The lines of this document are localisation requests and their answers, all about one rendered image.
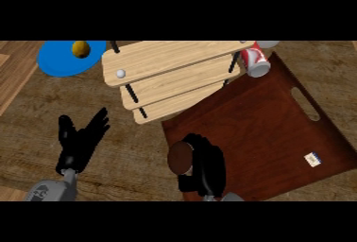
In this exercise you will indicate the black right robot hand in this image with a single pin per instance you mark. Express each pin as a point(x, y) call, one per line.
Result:
point(208, 167)

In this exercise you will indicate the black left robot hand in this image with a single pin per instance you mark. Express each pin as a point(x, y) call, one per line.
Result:
point(81, 138)

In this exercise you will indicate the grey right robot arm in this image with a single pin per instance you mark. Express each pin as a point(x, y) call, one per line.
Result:
point(223, 198)

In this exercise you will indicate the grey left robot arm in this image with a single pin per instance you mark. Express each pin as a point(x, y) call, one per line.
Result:
point(53, 187)

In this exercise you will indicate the dark brown wooden tray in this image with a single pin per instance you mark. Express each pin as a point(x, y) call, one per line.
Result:
point(264, 132)

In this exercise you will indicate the pale wooden tiered shelf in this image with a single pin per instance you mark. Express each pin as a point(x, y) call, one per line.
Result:
point(171, 75)

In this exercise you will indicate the small white blue packet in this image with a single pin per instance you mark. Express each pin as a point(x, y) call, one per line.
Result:
point(313, 159)

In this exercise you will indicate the blue round plate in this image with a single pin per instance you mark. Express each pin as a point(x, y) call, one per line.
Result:
point(66, 60)

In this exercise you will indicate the yellow brown lemon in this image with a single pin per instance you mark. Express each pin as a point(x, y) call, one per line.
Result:
point(81, 49)

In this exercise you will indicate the red and white can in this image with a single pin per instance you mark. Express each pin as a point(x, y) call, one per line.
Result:
point(254, 62)

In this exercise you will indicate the grey round object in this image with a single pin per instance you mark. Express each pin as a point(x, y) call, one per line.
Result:
point(267, 43)

